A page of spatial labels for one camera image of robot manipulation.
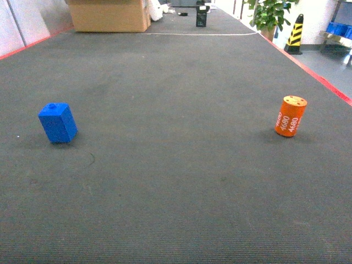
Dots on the blue square plastic part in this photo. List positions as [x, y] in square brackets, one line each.
[58, 122]

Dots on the stainless steel shelf rack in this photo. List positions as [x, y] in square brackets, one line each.
[337, 35]

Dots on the dark grey floor mat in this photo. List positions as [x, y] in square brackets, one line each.
[176, 159]

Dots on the orange cylindrical cap 4680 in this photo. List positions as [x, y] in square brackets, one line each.
[290, 115]

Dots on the white foam pieces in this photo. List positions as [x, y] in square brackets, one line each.
[158, 8]

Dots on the large cardboard box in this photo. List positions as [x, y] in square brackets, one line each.
[109, 16]

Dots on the yellow black traffic cone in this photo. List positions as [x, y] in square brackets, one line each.
[293, 43]

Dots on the green potted plant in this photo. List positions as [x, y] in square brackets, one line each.
[269, 15]

